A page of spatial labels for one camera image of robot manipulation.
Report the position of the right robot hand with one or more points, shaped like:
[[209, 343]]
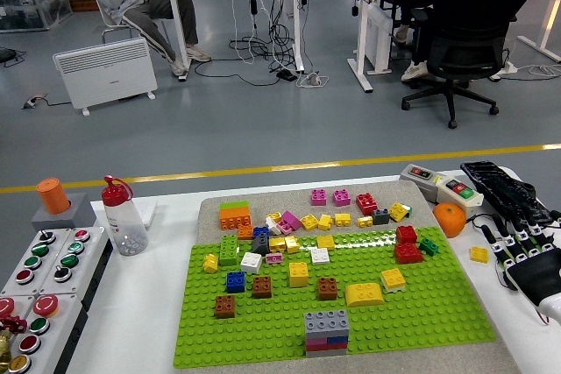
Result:
[[539, 273]]

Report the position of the yellow flat 2x2 brick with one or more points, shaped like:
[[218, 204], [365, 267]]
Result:
[[392, 277], [479, 255]]

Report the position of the dark green toy brick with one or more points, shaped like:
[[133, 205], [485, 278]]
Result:
[[429, 247]]

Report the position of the red large toy brick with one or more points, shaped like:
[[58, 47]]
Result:
[[409, 253]]

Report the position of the red 2x2 toy brick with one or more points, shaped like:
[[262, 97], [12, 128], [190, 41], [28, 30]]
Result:
[[406, 234], [366, 204]]

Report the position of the white and green brick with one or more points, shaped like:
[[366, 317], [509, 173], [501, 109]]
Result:
[[408, 212]]

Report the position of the white thin toy brick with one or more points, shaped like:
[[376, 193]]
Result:
[[394, 289]]

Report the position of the yellow small toy brick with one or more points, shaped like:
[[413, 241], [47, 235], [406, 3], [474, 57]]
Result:
[[210, 263], [325, 242], [397, 212], [364, 222], [292, 245], [274, 216], [277, 245], [309, 222], [342, 220], [324, 222]]

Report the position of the dark grey small brick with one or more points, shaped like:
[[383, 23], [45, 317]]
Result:
[[381, 216]]

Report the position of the yellow curved toy brick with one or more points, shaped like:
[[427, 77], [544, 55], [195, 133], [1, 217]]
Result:
[[364, 295]]

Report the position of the pink 2x2 toy brick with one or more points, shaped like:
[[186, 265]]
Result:
[[316, 341], [318, 197], [341, 198]]

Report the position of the brown 2x2 toy brick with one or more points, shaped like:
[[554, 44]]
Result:
[[262, 287], [224, 307], [327, 289]]

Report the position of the white 2x2 toy brick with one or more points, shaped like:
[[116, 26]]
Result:
[[250, 263], [320, 256]]

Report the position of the red long toy brick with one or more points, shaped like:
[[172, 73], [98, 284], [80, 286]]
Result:
[[326, 347]]

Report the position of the yellow tall 2x2 brick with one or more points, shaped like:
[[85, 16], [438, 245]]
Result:
[[298, 275]]

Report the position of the pink sloped toy brick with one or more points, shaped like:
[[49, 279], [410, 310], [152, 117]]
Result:
[[291, 219]]

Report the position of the pink small toy brick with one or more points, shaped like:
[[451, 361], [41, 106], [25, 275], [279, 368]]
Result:
[[284, 228]]

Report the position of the pink flat small brick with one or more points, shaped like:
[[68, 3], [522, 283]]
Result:
[[274, 259]]

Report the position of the white small toy brick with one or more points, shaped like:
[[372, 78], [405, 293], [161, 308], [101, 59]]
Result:
[[271, 227]]

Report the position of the dark grey sloped brick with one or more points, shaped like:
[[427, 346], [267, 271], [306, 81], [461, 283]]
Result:
[[261, 244]]

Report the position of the blue small toy brick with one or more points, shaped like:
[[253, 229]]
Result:
[[260, 232]]

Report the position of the green studded baseplate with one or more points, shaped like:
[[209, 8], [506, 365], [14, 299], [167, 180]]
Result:
[[263, 334]]

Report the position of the orange small toy brick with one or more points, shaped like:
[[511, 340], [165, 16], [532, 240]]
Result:
[[245, 232]]

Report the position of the orange 2x4 toy brick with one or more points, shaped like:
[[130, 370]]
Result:
[[234, 220]]

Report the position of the lime green tall brick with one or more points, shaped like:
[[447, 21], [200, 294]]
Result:
[[228, 250]]

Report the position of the lime green flat brick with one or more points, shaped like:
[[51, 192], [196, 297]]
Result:
[[234, 206]]

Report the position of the black plastic tray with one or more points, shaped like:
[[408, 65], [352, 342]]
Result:
[[499, 192]]

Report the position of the orange fruit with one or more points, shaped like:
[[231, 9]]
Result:
[[449, 220]]

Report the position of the black office chair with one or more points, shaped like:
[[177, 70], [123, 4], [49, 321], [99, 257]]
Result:
[[469, 28]]

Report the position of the white computer tower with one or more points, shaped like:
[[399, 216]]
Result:
[[377, 37]]

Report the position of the black power adapter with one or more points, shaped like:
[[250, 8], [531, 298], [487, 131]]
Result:
[[287, 75]]

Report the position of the clear bottle red cap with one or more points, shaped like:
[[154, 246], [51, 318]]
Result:
[[125, 227]]

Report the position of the grey block holder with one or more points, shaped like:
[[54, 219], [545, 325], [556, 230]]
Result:
[[81, 218]]

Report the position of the grey push-button control box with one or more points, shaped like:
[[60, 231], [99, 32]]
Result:
[[31, 262], [68, 260]]

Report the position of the white panel heater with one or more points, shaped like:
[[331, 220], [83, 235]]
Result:
[[105, 69]]

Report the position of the orange cylinder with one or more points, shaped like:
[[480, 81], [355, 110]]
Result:
[[52, 196]]

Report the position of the white chair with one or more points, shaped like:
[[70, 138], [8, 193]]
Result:
[[110, 29]]

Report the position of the grey emergency-stop button box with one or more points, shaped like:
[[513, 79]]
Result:
[[38, 325], [5, 306]]

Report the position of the wooden box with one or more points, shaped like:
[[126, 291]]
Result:
[[81, 2]]

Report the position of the floor socket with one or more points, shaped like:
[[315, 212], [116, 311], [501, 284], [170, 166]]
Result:
[[34, 100]]

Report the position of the clear storage crate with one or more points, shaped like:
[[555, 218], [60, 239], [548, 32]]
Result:
[[30, 6]]

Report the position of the black floor device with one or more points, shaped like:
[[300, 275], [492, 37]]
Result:
[[5, 54]]

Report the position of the white red-green switch box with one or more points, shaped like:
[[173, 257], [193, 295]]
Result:
[[459, 190]]

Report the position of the grey two-button switch box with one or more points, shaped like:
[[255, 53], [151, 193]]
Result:
[[418, 172]]

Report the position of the white flat wall switch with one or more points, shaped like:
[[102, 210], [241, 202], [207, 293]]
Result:
[[148, 213]]

